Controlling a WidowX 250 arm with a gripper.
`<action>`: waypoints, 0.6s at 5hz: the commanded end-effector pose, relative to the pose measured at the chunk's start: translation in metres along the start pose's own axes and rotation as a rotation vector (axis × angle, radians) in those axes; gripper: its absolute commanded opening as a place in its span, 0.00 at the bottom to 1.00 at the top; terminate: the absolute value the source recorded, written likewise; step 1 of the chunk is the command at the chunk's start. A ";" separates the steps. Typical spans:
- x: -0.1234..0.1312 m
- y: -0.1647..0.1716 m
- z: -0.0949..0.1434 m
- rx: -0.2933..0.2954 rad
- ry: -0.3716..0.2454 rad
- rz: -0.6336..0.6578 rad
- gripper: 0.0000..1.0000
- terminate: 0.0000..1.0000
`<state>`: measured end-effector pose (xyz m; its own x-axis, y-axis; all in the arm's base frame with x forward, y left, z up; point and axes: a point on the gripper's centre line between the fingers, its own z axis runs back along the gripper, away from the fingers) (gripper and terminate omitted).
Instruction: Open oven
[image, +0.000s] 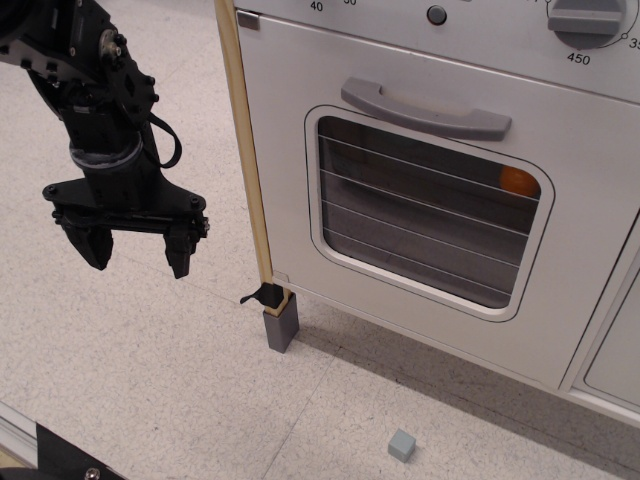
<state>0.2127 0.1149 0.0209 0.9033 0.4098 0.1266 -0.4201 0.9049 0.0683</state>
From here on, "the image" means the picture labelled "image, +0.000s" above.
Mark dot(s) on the white oven door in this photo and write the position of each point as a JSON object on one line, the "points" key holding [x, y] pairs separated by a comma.
{"points": [[415, 215]]}

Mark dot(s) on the grey post foot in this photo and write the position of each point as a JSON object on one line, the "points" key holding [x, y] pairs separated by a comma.
{"points": [[282, 329]]}

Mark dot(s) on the aluminium rail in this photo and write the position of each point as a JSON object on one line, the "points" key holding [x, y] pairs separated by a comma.
{"points": [[18, 437]]}

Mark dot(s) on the metal door hinge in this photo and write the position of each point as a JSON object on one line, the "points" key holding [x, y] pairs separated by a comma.
{"points": [[248, 20]]}

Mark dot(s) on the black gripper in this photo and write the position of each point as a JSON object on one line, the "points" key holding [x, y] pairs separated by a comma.
{"points": [[126, 190]]}

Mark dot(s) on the black tape piece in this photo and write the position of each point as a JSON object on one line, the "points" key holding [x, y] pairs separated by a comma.
{"points": [[268, 295]]}

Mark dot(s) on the dark round button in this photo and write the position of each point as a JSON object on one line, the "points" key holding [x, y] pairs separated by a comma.
{"points": [[436, 15]]}

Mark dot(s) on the orange toy ball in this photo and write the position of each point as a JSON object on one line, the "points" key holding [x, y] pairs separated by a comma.
{"points": [[519, 182]]}

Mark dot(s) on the wooden corner post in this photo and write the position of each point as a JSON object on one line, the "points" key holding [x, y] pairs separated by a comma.
{"points": [[230, 44]]}

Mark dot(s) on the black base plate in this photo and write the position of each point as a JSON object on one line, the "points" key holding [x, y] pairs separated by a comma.
{"points": [[59, 459]]}

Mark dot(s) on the grey temperature knob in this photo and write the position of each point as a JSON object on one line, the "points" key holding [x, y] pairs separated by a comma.
{"points": [[586, 24]]}

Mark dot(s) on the small grey cube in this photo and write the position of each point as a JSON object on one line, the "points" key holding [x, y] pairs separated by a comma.
{"points": [[401, 446]]}

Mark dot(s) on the white toy oven cabinet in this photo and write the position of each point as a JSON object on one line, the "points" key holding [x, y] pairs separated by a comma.
{"points": [[500, 45]]}

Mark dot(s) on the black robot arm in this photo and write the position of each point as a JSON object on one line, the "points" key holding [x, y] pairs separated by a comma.
{"points": [[82, 68]]}

